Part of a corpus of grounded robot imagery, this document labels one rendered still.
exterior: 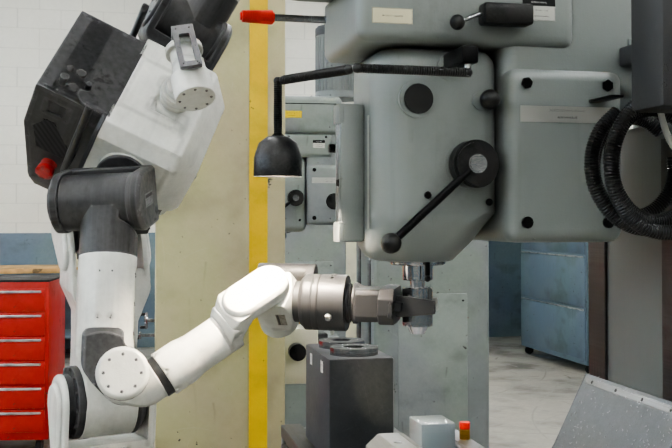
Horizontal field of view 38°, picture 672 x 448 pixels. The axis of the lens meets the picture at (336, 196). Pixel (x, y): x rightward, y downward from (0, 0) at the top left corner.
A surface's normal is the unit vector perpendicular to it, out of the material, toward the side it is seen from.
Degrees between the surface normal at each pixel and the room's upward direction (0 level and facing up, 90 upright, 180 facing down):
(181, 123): 59
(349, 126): 90
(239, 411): 90
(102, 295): 75
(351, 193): 90
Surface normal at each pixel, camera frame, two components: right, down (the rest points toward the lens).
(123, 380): 0.18, -0.27
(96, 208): -0.08, -0.27
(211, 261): 0.22, -0.02
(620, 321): -0.97, 0.00
